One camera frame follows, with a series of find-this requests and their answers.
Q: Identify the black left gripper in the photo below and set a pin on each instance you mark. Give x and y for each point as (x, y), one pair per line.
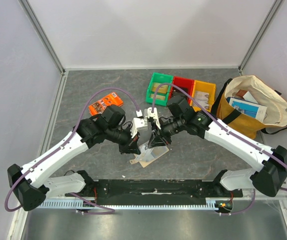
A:
(130, 146)

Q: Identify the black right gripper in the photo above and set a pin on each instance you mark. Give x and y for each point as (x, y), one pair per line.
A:
(159, 135)

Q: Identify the beige card holder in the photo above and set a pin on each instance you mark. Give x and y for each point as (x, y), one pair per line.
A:
(148, 155)

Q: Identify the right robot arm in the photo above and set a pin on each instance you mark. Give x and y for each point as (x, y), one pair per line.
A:
(268, 166)

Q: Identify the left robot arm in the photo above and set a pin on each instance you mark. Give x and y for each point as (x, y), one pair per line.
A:
(31, 184)

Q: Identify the gold card in green bin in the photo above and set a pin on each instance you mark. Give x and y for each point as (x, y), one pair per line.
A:
(162, 90)

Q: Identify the white vip card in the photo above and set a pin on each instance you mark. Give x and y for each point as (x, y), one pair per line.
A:
(200, 95)
(202, 104)

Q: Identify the green plastic bin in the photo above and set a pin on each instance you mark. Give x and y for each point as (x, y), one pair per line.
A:
(162, 79)

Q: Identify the orange snack box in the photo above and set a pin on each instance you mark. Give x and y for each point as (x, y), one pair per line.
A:
(99, 106)

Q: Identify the red plastic bin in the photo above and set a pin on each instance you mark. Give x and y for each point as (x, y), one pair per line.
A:
(186, 84)

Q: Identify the yellow plastic bin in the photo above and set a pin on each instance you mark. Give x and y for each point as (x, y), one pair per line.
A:
(206, 87)

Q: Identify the yellow canvas tote bag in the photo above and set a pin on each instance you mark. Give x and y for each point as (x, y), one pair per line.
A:
(257, 92)

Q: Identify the brown box in bag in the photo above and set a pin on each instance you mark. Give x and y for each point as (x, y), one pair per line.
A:
(241, 93)

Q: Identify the blue white box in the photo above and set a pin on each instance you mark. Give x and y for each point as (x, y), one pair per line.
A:
(254, 110)

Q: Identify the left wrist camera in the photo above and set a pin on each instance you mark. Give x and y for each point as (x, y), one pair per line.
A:
(137, 125)

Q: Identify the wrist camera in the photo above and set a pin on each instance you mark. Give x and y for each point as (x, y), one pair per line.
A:
(137, 125)
(151, 116)

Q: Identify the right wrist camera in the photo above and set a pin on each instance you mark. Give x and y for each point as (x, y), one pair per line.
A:
(151, 116)

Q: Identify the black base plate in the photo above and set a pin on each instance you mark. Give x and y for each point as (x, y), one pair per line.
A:
(155, 191)

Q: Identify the white slotted cable duct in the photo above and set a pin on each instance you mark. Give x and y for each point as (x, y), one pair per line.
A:
(74, 203)

